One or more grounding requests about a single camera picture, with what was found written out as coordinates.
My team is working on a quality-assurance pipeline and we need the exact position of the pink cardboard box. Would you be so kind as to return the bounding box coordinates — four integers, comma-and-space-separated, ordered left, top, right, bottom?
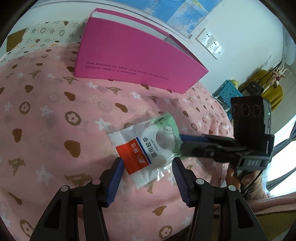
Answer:
74, 8, 208, 94

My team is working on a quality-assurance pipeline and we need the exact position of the pink printed blanket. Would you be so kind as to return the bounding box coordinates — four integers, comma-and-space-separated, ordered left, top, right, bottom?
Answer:
0, 43, 234, 241

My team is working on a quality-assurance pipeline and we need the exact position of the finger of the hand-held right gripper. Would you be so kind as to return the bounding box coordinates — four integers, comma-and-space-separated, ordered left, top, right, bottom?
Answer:
181, 141, 242, 164
179, 133, 236, 142

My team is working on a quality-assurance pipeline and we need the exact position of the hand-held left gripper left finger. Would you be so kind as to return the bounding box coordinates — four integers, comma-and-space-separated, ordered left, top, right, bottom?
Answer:
30, 158, 125, 241

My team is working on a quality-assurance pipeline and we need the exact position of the yellow hanging garment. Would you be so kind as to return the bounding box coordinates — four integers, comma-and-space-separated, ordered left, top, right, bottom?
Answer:
238, 70, 284, 112

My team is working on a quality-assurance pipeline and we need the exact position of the white star print pillow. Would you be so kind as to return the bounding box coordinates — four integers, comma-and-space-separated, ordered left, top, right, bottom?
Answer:
0, 20, 89, 63

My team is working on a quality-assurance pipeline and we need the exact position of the small pink hanging toy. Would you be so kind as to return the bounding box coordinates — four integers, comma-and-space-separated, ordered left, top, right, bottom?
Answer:
273, 69, 285, 82

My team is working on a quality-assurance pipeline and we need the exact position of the blue plastic rack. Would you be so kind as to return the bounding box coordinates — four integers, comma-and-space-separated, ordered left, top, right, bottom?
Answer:
213, 79, 243, 121

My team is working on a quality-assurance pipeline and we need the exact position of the colourful wall map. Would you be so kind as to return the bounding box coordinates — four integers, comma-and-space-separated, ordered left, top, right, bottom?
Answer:
120, 0, 210, 40

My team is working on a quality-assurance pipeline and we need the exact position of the person's right forearm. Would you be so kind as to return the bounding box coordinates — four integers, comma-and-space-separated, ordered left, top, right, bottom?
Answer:
243, 178, 296, 216

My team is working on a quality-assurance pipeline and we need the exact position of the black handbag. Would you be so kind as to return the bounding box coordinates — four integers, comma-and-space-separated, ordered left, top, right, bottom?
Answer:
245, 81, 264, 95

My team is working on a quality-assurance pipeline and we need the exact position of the white wall socket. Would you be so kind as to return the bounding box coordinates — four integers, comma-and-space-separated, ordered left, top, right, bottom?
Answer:
195, 28, 213, 44

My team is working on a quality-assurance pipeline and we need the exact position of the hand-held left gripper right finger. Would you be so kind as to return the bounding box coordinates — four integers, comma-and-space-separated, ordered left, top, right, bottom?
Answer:
171, 157, 264, 241

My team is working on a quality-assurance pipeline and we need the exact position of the white air conditioner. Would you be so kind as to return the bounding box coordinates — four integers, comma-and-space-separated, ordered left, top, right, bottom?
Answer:
282, 27, 296, 66

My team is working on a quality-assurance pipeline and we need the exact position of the person's right hand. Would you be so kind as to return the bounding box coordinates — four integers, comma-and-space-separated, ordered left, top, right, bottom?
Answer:
225, 168, 262, 193

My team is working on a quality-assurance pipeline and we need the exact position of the medical tape packet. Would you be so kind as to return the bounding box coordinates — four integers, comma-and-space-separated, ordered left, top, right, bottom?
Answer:
107, 113, 183, 189

